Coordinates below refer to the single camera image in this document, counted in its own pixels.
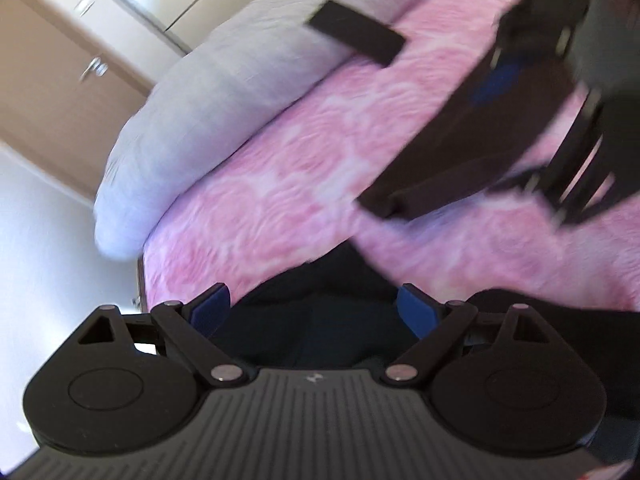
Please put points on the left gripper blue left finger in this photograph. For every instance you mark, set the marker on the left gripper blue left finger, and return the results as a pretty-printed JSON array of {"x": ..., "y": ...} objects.
[{"x": 208, "y": 311}]

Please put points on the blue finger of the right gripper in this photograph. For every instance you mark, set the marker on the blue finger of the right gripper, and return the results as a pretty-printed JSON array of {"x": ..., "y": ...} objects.
[
  {"x": 504, "y": 71},
  {"x": 532, "y": 180}
]

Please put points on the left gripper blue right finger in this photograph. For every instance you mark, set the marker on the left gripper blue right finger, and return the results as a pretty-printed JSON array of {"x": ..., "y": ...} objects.
[{"x": 420, "y": 312}]

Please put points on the dark brown shirt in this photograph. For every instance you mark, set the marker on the dark brown shirt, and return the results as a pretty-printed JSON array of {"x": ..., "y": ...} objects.
[{"x": 464, "y": 148}]

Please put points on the black garment pile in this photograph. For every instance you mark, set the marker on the black garment pile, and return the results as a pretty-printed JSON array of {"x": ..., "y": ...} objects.
[{"x": 339, "y": 312}]

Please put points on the black smartphone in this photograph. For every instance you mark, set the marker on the black smartphone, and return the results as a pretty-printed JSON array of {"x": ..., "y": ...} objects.
[{"x": 366, "y": 36}]

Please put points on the pink floral blanket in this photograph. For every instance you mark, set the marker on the pink floral blanket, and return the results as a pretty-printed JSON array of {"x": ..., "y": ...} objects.
[{"x": 289, "y": 195}]

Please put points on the white striped duvet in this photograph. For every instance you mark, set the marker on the white striped duvet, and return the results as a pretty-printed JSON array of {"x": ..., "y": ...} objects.
[{"x": 241, "y": 79}]

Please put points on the brown wooden door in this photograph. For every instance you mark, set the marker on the brown wooden door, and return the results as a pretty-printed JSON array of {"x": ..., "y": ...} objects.
[{"x": 65, "y": 127}]

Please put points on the silver door handle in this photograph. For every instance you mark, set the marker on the silver door handle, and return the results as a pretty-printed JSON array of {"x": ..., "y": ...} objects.
[{"x": 96, "y": 67}]

